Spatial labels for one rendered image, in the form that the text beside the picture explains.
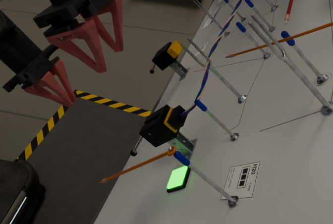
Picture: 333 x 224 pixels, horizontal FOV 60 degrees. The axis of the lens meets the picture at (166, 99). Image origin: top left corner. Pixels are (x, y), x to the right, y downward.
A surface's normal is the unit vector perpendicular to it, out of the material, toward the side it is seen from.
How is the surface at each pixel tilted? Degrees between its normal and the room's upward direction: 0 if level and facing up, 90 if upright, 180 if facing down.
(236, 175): 50
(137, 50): 0
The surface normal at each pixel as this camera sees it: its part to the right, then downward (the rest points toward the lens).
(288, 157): -0.72, -0.64
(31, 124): 0.00, -0.69
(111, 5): -0.33, 0.60
